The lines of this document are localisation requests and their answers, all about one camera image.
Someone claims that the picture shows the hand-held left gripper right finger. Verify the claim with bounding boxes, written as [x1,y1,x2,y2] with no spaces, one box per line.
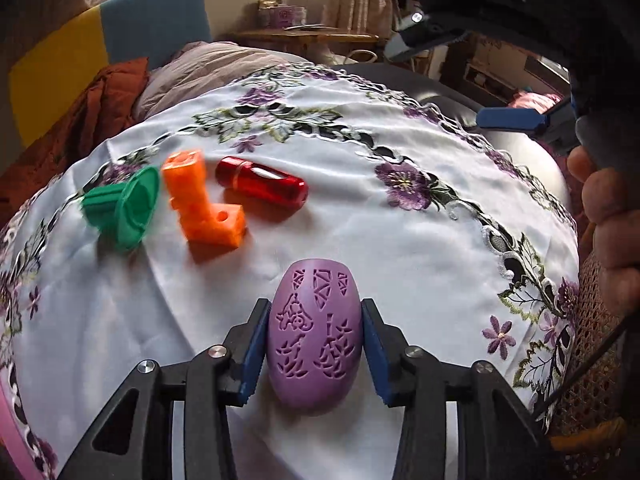
[360,298,551,480]

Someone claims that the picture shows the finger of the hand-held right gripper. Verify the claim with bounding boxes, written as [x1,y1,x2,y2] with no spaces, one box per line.
[385,12,468,61]
[475,96,576,136]

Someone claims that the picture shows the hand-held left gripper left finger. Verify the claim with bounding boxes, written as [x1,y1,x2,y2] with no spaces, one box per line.
[57,298,273,480]

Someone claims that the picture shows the lilac patterned oval piece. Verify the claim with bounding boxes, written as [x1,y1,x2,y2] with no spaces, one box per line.
[266,257,365,417]

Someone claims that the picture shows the orange plastic block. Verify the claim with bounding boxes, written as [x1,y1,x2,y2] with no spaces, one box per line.
[162,149,247,250]

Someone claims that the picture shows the red metallic cylinder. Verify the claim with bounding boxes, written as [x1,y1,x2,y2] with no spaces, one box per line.
[215,156,308,208]

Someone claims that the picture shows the teal plastic funnel piece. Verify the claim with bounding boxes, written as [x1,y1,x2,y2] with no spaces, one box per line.
[81,166,162,252]

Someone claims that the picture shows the person's right hand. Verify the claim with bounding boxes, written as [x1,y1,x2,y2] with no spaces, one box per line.
[567,149,640,321]

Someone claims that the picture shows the pink blanket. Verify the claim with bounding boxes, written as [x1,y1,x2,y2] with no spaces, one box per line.
[507,91,563,111]

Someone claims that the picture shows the white shelf unit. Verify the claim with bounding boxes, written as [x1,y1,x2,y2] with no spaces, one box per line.
[462,50,526,92]

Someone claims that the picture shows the black padded massage table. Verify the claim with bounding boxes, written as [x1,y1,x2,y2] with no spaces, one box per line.
[335,62,571,201]

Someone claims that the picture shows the white floral embroidered tablecloth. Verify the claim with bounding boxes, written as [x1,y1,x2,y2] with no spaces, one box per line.
[0,62,583,480]

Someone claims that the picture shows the wooden desk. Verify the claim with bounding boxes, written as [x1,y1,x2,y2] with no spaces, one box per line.
[235,27,381,56]

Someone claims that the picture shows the purple gift box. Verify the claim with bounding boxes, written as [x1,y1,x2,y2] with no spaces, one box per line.
[257,1,308,28]

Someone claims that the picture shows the pale pink duvet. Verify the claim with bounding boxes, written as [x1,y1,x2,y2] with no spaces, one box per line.
[135,41,296,116]

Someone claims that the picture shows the woven rattan chair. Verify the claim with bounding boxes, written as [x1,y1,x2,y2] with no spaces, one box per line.
[547,250,631,456]

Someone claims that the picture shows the grey yellow blue headboard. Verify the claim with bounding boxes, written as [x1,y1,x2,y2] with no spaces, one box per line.
[7,0,213,136]

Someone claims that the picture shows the rust-brown quilted jacket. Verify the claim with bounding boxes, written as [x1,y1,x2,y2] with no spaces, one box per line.
[0,57,151,211]

